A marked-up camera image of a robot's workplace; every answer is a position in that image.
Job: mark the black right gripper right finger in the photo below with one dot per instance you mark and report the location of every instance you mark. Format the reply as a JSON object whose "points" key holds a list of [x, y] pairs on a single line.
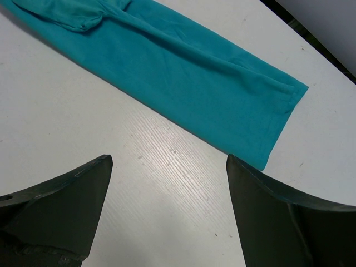
{"points": [[279, 225]]}

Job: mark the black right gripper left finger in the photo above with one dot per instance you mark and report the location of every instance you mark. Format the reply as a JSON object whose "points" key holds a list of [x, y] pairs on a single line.
{"points": [[54, 223]]}

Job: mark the teal t-shirt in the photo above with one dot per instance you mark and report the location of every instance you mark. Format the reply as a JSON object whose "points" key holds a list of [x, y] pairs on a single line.
{"points": [[197, 79]]}

